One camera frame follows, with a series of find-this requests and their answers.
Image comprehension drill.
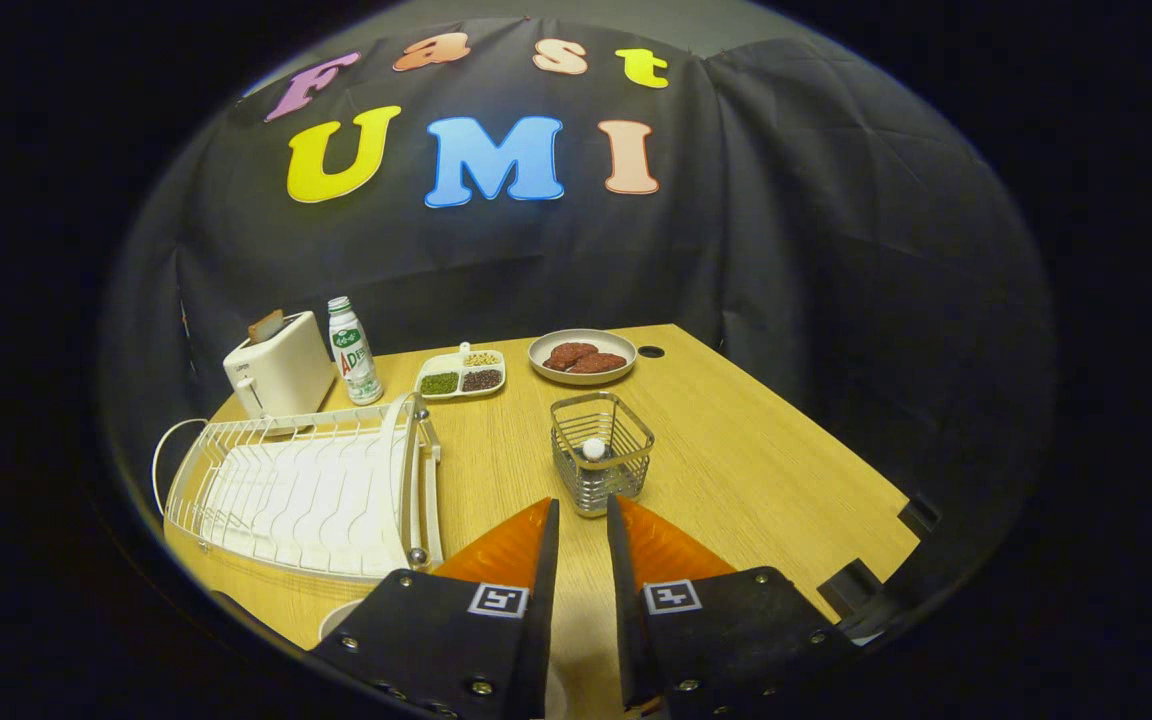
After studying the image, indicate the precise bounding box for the white ridged drip tray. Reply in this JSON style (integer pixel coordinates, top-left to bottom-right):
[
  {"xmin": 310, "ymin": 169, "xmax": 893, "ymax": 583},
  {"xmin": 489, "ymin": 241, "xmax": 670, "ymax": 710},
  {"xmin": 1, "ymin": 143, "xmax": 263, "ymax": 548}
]
[{"xmin": 198, "ymin": 430, "xmax": 412, "ymax": 579}]

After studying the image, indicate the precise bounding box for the white divided dish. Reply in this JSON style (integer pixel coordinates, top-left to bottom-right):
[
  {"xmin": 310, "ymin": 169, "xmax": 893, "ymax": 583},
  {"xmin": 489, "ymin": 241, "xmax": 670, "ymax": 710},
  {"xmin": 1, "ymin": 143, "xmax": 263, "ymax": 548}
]
[{"xmin": 415, "ymin": 342, "xmax": 507, "ymax": 401}]

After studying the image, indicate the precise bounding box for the beige plate with patties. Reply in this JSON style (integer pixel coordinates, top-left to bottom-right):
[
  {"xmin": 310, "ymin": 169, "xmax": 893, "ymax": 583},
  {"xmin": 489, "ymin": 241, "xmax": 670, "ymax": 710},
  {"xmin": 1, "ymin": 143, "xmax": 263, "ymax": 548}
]
[{"xmin": 527, "ymin": 329, "xmax": 638, "ymax": 387}]

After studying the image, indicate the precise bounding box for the metal wire basket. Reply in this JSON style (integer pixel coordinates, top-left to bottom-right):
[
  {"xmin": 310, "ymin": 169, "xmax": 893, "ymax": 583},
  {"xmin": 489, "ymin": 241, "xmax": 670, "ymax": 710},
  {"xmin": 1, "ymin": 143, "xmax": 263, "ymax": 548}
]
[{"xmin": 549, "ymin": 391, "xmax": 656, "ymax": 518}]

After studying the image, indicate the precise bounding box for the white bottle with green label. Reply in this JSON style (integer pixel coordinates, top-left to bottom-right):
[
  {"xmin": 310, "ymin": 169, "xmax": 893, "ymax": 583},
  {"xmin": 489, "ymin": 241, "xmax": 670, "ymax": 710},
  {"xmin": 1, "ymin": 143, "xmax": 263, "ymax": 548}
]
[{"xmin": 327, "ymin": 296, "xmax": 384, "ymax": 406}]

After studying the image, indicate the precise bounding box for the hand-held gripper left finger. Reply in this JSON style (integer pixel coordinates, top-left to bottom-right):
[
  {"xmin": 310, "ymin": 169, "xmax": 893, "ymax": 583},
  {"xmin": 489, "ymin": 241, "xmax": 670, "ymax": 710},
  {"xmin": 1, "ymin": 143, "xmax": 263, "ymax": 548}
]
[{"xmin": 311, "ymin": 497, "xmax": 562, "ymax": 720}]

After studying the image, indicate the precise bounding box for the white toaster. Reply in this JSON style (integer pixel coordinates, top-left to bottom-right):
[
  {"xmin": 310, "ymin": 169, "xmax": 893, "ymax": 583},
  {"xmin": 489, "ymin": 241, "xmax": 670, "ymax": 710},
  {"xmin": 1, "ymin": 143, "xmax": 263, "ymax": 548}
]
[{"xmin": 222, "ymin": 310, "xmax": 337, "ymax": 421}]

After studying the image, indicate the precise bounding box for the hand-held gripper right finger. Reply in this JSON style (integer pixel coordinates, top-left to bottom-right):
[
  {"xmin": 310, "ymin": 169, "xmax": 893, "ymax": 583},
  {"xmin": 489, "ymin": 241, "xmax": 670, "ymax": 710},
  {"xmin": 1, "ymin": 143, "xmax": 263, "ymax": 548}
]
[{"xmin": 604, "ymin": 493, "xmax": 862, "ymax": 720}]

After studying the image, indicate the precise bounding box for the white wire dish rack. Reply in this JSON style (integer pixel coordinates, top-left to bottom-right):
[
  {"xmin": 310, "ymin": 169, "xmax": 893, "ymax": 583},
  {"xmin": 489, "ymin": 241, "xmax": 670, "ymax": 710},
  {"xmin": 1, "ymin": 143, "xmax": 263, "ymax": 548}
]
[{"xmin": 151, "ymin": 392, "xmax": 444, "ymax": 583}]

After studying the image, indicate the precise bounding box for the black table bracket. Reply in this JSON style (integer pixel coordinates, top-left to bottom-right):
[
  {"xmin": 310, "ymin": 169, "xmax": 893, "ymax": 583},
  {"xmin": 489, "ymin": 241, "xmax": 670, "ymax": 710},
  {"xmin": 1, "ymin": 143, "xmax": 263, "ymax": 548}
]
[
  {"xmin": 898, "ymin": 492, "xmax": 943, "ymax": 539},
  {"xmin": 819, "ymin": 558, "xmax": 885, "ymax": 619}
]

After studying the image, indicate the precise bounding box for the beige round plate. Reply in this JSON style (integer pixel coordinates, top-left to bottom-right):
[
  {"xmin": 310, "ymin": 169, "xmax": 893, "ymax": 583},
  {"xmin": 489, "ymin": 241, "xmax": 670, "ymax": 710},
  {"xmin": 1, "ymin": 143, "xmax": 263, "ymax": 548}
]
[{"xmin": 319, "ymin": 598, "xmax": 569, "ymax": 720}]

